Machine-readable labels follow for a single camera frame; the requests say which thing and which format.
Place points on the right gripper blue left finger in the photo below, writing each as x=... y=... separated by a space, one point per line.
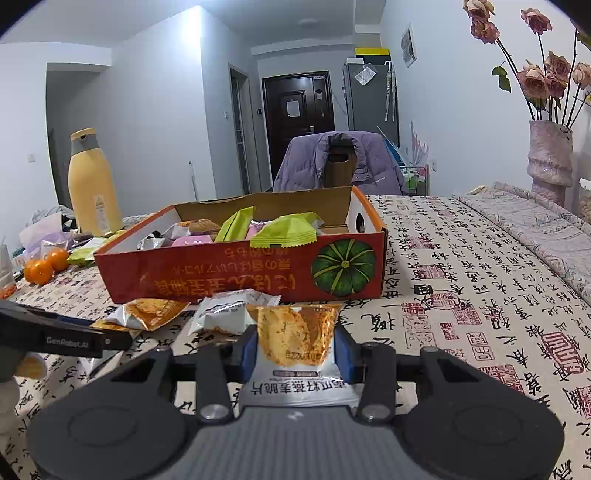
x=244 y=354

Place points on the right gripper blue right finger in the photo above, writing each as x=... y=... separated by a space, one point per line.
x=348 y=356

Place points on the white silver snack packet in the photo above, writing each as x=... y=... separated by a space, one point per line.
x=226 y=312

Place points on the oat crisps snack packet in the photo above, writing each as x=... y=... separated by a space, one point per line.
x=295 y=359

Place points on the pink snack bag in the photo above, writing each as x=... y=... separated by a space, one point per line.
x=192 y=240

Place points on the long green snack pack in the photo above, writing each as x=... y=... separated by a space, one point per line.
x=288 y=231

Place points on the clear plastic cup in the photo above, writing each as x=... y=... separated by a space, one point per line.
x=7 y=282

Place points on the orange mandarin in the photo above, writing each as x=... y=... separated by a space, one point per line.
x=38 y=272
x=58 y=259

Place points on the purple tissue paper bag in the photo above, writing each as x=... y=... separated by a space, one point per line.
x=53 y=231

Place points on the orange cardboard pumpkin box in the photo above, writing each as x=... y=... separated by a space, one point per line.
x=346 y=261

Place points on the small green snack bar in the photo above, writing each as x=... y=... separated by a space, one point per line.
x=83 y=256

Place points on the yellow thermos bottle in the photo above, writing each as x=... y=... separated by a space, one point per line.
x=91 y=187

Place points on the purple down jacket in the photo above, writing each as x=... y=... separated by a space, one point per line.
x=303 y=166

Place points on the wooden chair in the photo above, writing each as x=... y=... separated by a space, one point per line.
x=340 y=165

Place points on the dark entrance door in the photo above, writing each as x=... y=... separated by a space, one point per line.
x=295 y=105

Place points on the folded pink quilt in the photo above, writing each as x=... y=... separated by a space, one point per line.
x=556 y=236

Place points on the grey refrigerator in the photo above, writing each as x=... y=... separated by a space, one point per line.
x=372 y=99

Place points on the pink textured vase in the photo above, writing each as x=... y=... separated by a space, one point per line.
x=550 y=160

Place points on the yellow box on refrigerator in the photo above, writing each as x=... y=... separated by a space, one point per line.
x=367 y=52

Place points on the wall electrical panel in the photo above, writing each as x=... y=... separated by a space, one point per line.
x=408 y=47

